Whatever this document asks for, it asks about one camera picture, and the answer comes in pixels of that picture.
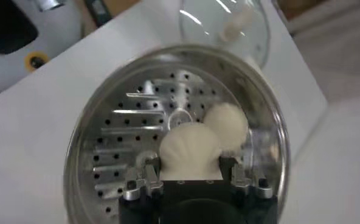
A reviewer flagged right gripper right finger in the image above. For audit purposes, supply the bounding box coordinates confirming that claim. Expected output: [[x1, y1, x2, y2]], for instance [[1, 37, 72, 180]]
[[218, 155, 274, 201]]

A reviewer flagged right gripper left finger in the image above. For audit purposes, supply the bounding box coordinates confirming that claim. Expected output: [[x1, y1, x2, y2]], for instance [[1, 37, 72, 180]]
[[122, 156, 165, 201]]

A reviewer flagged white steamed baozi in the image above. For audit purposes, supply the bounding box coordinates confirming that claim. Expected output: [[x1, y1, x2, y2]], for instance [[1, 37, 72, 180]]
[[159, 121, 224, 181], [202, 102, 249, 153]]

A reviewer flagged round glass lid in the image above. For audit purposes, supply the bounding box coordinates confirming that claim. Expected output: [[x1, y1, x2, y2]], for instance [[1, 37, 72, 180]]
[[178, 0, 271, 68]]

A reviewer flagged white robot base body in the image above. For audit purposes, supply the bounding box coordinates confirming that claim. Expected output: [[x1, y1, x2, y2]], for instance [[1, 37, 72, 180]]
[[0, 0, 84, 96]]

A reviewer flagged perforated steel steamer basket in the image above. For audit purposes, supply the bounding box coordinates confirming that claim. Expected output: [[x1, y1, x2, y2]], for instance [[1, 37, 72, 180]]
[[63, 44, 291, 224]]

